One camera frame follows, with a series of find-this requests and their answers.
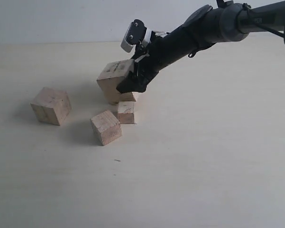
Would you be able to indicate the second largest wooden cube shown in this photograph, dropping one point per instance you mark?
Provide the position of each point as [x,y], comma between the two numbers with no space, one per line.
[51,106]

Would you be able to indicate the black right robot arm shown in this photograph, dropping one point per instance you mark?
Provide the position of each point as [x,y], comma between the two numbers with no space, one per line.
[207,26]

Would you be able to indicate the third largest wooden cube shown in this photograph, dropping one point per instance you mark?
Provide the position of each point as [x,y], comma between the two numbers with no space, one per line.
[106,127]

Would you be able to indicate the smallest wooden cube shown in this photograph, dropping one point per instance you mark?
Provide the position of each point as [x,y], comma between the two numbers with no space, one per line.
[126,112]

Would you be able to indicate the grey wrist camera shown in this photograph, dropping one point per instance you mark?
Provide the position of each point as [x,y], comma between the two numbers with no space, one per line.
[136,34]

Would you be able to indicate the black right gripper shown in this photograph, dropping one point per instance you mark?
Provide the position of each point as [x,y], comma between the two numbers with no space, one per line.
[149,58]

